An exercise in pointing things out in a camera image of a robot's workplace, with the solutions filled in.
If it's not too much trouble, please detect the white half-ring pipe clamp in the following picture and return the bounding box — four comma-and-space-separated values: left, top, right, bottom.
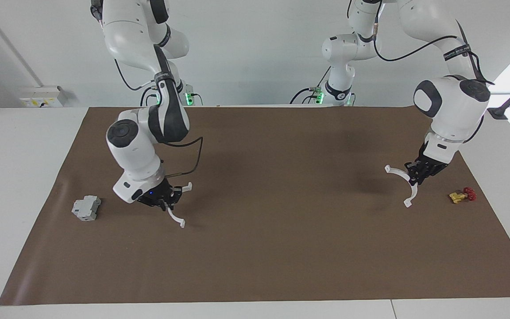
384, 164, 419, 208
166, 182, 193, 229

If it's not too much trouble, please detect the grey circuit breaker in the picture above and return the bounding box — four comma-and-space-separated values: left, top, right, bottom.
71, 195, 102, 222

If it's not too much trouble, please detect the brown table mat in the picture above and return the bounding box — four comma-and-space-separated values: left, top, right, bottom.
0, 105, 510, 306

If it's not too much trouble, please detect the brass valve with red handle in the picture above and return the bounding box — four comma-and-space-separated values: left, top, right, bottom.
448, 187, 477, 204

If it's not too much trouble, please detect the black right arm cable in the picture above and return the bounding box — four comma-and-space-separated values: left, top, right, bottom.
114, 58, 204, 179

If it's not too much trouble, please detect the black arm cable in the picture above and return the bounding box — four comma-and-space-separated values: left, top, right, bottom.
114, 58, 204, 179
372, 13, 495, 85

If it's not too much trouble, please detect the black right base cable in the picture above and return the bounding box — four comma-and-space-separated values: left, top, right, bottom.
140, 86, 157, 107

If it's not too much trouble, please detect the black base cable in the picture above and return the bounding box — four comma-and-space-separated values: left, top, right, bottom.
290, 66, 332, 105
140, 86, 157, 107

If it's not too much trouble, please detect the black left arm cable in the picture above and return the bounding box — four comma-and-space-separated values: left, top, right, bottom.
372, 13, 495, 85

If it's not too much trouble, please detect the black left base cable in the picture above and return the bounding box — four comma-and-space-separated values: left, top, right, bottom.
290, 66, 332, 105

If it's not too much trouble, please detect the white wall socket box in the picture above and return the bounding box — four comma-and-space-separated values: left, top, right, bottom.
19, 86, 68, 108

